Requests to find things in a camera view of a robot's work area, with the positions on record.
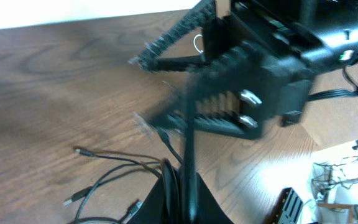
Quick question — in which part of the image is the white usb cable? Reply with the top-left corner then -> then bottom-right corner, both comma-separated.
193,33 -> 205,55

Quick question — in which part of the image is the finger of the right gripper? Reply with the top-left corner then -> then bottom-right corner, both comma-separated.
129,0 -> 216,72

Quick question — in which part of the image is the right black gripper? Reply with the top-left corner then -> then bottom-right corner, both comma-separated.
141,1 -> 334,140

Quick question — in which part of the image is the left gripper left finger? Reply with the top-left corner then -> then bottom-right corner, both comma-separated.
127,179 -> 168,224

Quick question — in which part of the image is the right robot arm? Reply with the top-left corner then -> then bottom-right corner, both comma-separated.
135,1 -> 358,139

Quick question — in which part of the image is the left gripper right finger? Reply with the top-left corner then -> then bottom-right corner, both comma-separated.
197,173 -> 233,224

